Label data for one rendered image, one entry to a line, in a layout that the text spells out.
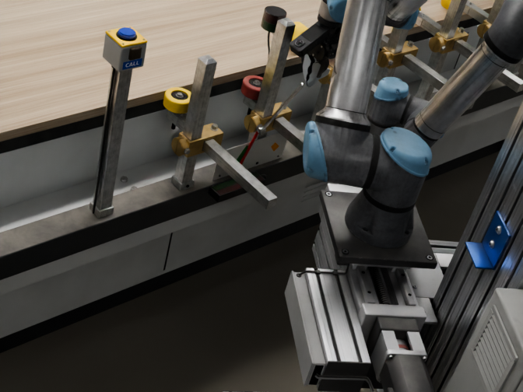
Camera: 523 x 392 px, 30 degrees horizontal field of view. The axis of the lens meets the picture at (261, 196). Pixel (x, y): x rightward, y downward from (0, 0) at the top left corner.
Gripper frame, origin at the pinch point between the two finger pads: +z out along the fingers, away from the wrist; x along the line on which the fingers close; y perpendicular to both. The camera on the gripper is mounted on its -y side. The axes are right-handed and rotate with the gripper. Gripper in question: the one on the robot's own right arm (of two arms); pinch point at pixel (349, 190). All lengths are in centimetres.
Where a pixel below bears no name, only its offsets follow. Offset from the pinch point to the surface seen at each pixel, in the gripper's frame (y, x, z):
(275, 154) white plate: -30.8, 2.9, 10.6
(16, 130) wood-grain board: -49, -72, -7
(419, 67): -24, 48, -13
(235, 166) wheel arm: -18.7, -25.5, -2.9
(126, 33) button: -32, -56, -40
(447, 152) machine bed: -53, 136, 66
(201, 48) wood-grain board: -64, -4, -7
